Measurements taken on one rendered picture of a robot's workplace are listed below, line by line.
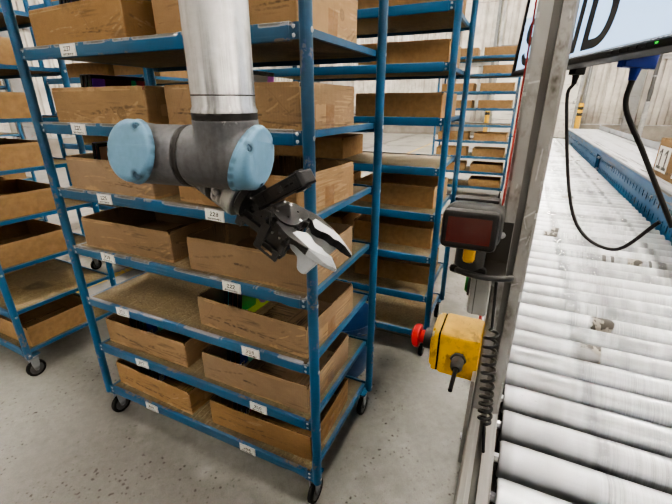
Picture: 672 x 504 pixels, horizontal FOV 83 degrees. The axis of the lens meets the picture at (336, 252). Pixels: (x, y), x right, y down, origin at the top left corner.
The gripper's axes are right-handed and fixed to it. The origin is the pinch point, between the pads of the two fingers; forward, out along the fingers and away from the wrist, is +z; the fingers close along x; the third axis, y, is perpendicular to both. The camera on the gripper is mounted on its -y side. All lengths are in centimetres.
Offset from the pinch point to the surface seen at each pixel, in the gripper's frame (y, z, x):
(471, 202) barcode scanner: -22.3, 11.2, 7.8
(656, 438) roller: -6, 53, -3
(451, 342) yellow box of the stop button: -2.2, 21.9, 3.6
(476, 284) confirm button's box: -11.9, 18.8, 2.8
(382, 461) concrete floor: 87, 46, -38
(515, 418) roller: 2.7, 36.7, 2.3
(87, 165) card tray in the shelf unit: 44, -86, -19
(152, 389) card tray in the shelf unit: 113, -37, -15
